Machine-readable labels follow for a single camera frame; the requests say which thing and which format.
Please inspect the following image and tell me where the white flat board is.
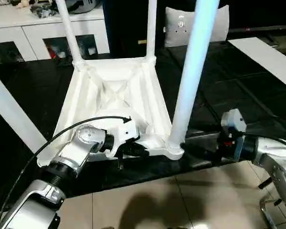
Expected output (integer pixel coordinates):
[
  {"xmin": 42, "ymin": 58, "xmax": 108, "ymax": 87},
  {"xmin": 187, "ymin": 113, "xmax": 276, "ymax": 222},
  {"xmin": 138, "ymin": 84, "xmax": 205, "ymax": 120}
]
[{"xmin": 228, "ymin": 37, "xmax": 286, "ymax": 93}]

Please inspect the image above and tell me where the white plastic table top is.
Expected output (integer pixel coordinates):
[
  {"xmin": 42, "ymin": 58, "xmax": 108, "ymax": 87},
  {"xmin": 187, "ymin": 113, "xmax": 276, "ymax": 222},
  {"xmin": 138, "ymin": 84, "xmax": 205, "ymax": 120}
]
[{"xmin": 37, "ymin": 56, "xmax": 185, "ymax": 167}]

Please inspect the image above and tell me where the black table mat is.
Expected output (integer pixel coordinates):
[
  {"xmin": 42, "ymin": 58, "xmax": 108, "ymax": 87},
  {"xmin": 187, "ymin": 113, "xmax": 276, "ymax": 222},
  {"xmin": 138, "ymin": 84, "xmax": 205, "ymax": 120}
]
[{"xmin": 0, "ymin": 40, "xmax": 286, "ymax": 213}]

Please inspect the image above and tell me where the white glass-door cabinet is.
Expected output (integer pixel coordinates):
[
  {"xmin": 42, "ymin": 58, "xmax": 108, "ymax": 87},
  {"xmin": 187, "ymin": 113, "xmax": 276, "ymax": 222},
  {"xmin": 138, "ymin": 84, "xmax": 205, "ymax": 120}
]
[{"xmin": 0, "ymin": 7, "xmax": 110, "ymax": 62}]

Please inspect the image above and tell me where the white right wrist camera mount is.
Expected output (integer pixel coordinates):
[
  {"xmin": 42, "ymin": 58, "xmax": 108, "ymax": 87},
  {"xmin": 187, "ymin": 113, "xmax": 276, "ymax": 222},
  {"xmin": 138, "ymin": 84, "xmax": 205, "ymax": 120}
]
[{"xmin": 220, "ymin": 108, "xmax": 248, "ymax": 160}]

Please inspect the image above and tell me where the black metal table leg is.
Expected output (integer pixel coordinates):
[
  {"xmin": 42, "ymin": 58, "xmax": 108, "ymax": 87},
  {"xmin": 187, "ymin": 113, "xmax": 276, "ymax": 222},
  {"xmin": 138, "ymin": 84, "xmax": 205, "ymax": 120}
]
[{"xmin": 258, "ymin": 178, "xmax": 272, "ymax": 189}]

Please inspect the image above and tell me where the dark low tv bench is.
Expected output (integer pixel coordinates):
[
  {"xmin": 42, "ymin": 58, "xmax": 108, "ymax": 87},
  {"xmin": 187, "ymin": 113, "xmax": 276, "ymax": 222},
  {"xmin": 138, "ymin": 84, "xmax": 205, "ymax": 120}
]
[{"xmin": 228, "ymin": 26, "xmax": 286, "ymax": 54}]

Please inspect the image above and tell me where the white plastic table leg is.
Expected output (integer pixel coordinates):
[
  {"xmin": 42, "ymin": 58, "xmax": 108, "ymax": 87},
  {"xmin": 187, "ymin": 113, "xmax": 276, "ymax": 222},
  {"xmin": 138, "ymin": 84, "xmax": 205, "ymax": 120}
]
[
  {"xmin": 168, "ymin": 0, "xmax": 221, "ymax": 150},
  {"xmin": 0, "ymin": 68, "xmax": 48, "ymax": 153},
  {"xmin": 144, "ymin": 0, "xmax": 158, "ymax": 64},
  {"xmin": 56, "ymin": 0, "xmax": 84, "ymax": 67}
]

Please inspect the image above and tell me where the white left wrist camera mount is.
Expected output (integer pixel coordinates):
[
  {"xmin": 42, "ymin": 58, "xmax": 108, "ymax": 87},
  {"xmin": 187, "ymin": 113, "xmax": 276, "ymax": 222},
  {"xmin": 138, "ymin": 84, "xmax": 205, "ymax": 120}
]
[{"xmin": 106, "ymin": 118, "xmax": 141, "ymax": 159}]

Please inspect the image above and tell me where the black cabinet with gold label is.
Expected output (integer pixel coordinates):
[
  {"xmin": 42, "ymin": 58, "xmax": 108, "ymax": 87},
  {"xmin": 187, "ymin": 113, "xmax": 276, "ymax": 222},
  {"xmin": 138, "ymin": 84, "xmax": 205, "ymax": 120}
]
[{"xmin": 103, "ymin": 0, "xmax": 167, "ymax": 59}]

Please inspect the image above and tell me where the white pillow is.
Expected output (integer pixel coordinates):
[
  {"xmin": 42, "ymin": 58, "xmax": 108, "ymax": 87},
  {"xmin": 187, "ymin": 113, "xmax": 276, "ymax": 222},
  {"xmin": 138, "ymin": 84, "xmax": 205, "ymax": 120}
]
[{"xmin": 163, "ymin": 5, "xmax": 229, "ymax": 48}]

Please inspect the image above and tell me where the chrome tube chair frame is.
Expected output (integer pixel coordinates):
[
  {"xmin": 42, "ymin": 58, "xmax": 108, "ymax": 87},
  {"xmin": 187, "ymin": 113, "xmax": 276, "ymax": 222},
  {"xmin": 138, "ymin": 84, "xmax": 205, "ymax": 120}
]
[{"xmin": 259, "ymin": 198, "xmax": 286, "ymax": 229}]

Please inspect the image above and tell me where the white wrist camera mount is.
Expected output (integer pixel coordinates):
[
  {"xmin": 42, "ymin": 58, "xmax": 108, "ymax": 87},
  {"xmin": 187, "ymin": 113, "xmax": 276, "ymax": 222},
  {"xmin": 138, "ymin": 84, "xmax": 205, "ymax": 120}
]
[
  {"xmin": 106, "ymin": 118, "xmax": 141, "ymax": 159},
  {"xmin": 220, "ymin": 108, "xmax": 248, "ymax": 160}
]

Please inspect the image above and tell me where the grey bag with black strap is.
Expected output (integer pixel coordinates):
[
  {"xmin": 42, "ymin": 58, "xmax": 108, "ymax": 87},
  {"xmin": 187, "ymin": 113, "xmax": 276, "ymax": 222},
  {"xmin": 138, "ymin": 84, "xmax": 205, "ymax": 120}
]
[{"xmin": 66, "ymin": 0, "xmax": 101, "ymax": 14}]

